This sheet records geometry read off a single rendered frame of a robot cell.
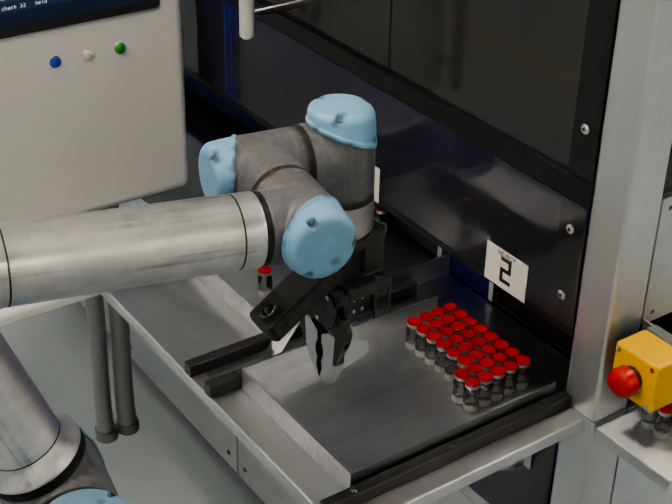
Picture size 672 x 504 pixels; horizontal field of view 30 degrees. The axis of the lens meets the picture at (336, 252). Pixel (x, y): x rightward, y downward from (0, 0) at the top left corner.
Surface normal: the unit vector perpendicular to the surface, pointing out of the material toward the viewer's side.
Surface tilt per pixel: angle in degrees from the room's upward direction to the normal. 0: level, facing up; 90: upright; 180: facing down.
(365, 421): 0
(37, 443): 81
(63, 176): 90
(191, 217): 33
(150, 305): 0
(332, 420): 0
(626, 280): 90
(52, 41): 90
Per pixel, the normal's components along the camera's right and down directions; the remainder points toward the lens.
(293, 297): -0.44, -0.58
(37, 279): 0.43, 0.41
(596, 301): -0.83, 0.28
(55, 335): 0.02, -0.86
